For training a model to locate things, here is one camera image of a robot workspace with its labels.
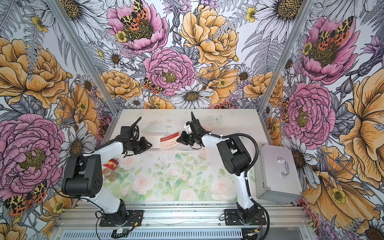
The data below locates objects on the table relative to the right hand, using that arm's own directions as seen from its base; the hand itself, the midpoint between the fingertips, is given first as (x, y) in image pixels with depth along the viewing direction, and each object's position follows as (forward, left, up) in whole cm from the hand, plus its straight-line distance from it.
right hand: (176, 143), depth 96 cm
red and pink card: (+4, +6, -4) cm, 8 cm away
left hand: (-3, +16, -1) cm, 16 cm away
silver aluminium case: (-27, -51, +7) cm, 58 cm away
